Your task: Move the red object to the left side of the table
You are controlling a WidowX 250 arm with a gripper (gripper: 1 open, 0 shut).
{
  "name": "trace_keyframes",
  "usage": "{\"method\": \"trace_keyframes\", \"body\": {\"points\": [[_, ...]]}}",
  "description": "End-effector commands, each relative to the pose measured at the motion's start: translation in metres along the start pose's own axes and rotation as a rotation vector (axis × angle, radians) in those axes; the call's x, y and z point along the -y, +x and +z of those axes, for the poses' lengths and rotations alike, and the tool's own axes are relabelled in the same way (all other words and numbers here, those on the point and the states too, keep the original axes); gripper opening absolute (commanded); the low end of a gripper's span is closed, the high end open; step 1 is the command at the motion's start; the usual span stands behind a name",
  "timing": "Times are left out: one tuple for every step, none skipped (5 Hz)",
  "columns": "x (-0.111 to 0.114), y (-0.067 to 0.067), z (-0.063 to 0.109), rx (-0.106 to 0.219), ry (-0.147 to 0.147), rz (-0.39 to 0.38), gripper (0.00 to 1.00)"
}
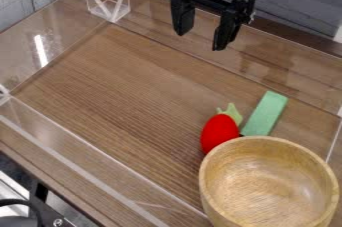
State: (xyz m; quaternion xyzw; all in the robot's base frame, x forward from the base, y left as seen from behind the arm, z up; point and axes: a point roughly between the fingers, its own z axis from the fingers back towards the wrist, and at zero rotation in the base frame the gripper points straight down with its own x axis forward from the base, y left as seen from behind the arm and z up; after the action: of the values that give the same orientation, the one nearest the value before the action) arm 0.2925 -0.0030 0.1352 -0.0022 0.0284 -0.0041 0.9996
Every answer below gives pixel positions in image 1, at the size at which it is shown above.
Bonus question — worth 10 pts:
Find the red plush strawberry toy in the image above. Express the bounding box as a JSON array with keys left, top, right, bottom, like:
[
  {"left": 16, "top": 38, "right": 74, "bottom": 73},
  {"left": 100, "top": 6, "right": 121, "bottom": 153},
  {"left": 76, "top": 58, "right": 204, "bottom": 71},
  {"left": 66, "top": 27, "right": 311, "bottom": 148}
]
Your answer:
[{"left": 200, "top": 103, "right": 243, "bottom": 154}]

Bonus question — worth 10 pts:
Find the clear acrylic table barrier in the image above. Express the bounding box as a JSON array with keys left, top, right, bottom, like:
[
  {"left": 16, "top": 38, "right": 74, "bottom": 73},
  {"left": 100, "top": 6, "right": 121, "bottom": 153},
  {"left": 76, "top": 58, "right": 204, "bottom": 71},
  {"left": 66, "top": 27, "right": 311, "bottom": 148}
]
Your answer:
[{"left": 0, "top": 0, "right": 342, "bottom": 227}]

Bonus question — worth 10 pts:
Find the green rectangular block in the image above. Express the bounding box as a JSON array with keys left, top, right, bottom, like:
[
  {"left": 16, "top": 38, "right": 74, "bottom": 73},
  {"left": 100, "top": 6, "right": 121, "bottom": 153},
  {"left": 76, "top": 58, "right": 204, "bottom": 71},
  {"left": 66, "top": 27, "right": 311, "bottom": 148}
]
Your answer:
[{"left": 240, "top": 91, "right": 288, "bottom": 136}]

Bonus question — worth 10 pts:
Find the wooden bowl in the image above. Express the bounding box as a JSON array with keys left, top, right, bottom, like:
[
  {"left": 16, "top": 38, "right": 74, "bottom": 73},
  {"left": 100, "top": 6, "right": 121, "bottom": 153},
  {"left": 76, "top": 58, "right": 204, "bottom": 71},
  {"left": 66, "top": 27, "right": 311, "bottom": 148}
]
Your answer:
[{"left": 199, "top": 136, "right": 339, "bottom": 227}]

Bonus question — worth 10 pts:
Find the clear acrylic corner bracket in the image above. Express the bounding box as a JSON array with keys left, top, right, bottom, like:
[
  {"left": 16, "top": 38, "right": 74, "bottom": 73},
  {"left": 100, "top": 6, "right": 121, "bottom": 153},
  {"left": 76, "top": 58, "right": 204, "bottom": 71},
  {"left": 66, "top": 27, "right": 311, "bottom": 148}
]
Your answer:
[{"left": 85, "top": 0, "right": 130, "bottom": 23}]

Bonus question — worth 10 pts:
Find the black metal table frame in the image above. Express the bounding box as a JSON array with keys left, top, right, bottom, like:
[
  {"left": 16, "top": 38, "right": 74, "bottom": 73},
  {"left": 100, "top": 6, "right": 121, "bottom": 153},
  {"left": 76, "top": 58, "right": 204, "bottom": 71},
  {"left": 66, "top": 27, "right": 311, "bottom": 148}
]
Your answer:
[{"left": 0, "top": 177, "right": 78, "bottom": 227}]

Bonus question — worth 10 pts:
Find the black cable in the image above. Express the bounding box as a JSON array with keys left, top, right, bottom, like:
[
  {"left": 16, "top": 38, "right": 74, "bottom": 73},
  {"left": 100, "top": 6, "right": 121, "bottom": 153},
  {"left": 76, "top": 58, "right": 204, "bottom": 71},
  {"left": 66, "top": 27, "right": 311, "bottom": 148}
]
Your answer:
[{"left": 0, "top": 198, "right": 44, "bottom": 227}]

